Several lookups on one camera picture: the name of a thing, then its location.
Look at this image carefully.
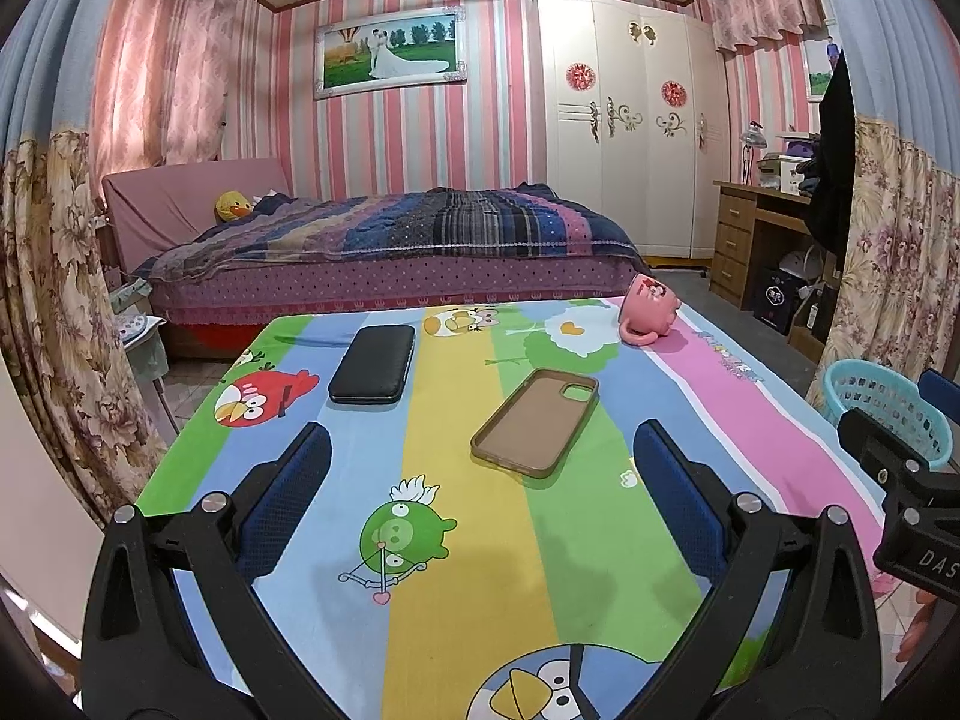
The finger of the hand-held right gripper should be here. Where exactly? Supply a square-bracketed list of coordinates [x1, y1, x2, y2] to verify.
[836, 406, 960, 497]
[919, 367, 960, 428]

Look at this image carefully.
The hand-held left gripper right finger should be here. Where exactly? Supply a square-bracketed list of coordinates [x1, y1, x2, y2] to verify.
[634, 420, 878, 720]

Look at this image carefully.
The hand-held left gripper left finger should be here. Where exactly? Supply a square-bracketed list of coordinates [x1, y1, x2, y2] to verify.
[82, 421, 335, 720]

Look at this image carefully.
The light blue plastic basket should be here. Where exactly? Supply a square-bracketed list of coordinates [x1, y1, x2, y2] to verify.
[821, 358, 946, 466]

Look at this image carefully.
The person's right hand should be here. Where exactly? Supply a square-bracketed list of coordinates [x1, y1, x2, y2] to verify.
[896, 589, 938, 665]

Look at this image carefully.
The black zip case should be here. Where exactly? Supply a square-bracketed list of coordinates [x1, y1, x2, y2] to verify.
[328, 324, 417, 407]

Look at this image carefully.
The blue floral curtain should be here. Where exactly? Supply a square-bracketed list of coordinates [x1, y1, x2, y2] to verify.
[806, 0, 960, 406]
[0, 0, 181, 526]

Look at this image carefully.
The cartoon printed tablecloth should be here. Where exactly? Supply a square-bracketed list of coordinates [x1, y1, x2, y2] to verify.
[135, 298, 901, 720]

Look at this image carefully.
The black box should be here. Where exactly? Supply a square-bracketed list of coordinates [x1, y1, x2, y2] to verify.
[750, 262, 803, 336]

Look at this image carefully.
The small white fan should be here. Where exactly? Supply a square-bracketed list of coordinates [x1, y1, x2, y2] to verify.
[776, 249, 822, 286]

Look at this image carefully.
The pink cartoon mug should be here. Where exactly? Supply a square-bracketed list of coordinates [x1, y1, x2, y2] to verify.
[616, 274, 683, 350]

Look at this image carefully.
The bed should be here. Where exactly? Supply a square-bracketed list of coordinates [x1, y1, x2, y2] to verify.
[101, 157, 657, 361]

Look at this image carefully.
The dark hanging garment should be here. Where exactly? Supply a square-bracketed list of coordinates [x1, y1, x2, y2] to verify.
[804, 49, 857, 256]

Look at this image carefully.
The wooden desk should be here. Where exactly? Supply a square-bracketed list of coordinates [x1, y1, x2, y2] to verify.
[709, 180, 822, 312]

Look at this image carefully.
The white printer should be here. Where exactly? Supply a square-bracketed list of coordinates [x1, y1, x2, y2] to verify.
[757, 154, 815, 192]

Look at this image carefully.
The purple striped quilt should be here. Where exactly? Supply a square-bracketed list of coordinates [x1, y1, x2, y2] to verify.
[135, 184, 646, 286]

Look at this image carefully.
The desk lamp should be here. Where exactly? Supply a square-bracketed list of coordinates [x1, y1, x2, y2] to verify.
[739, 121, 767, 185]

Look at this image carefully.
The pink covered headboard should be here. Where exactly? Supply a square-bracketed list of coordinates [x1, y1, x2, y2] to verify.
[101, 157, 293, 275]

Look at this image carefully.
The white wardrobe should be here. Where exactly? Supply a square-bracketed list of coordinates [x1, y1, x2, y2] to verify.
[534, 0, 732, 267]

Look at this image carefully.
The small wall picture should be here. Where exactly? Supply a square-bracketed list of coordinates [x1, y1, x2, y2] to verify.
[806, 37, 841, 98]

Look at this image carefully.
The framed wall poster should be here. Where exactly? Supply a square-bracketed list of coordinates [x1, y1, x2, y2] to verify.
[313, 6, 467, 100]

